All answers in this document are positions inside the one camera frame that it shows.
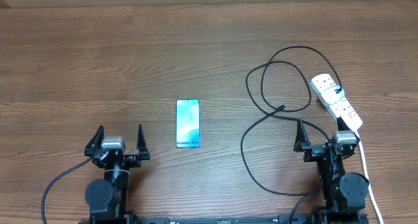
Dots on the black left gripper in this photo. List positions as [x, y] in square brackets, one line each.
[134, 160]

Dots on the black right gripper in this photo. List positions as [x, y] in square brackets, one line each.
[313, 150]

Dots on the Galaxy S24 smartphone blue screen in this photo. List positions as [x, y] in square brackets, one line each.
[188, 130]

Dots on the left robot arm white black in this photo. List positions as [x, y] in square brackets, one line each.
[107, 197]

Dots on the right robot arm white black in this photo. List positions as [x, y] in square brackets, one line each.
[344, 193]

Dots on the white charger plug adapter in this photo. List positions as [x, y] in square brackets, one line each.
[331, 95]

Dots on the white power strip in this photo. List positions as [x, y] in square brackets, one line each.
[340, 109]

